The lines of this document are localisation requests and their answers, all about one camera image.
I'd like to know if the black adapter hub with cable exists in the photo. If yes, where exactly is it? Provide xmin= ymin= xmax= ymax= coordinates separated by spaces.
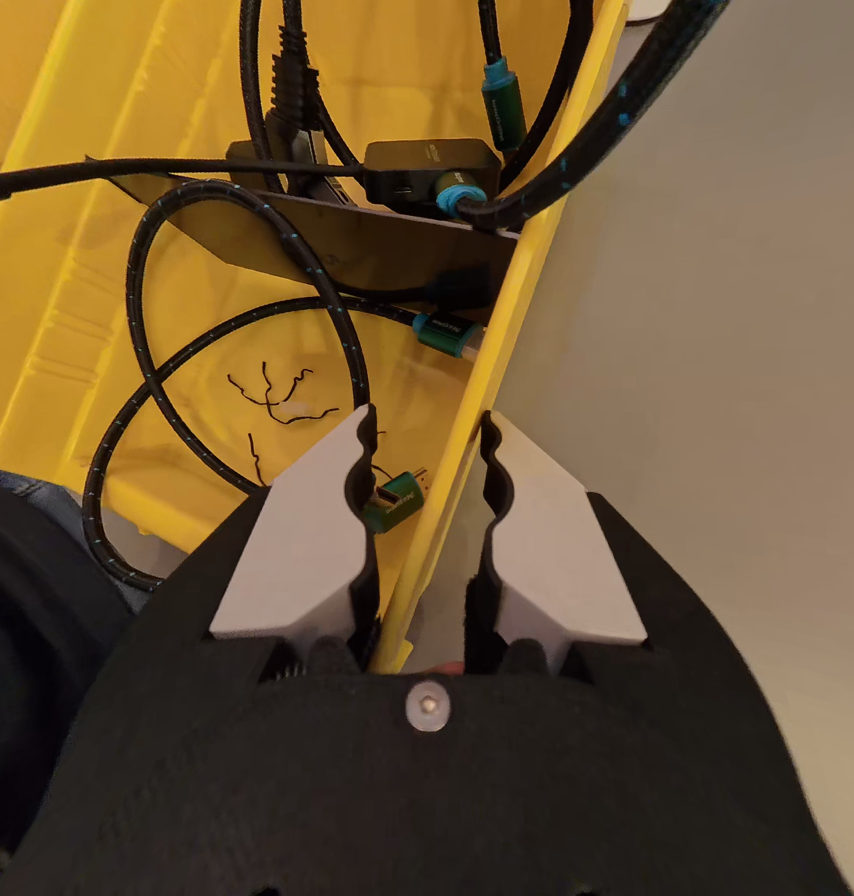
xmin=0 ymin=136 xmax=504 ymax=214

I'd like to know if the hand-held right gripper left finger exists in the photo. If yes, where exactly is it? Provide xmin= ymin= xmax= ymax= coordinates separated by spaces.
xmin=210 ymin=406 xmax=379 ymax=659

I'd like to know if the green plug braided hdmi cable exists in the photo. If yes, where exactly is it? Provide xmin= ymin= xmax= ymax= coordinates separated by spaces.
xmin=84 ymin=180 xmax=480 ymax=589
xmin=434 ymin=0 xmax=736 ymax=232

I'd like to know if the yellow plastic bin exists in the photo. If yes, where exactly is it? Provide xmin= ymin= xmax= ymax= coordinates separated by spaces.
xmin=0 ymin=0 xmax=631 ymax=673

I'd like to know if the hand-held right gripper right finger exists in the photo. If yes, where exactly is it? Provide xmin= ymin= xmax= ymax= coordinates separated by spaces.
xmin=469 ymin=411 xmax=648 ymax=666

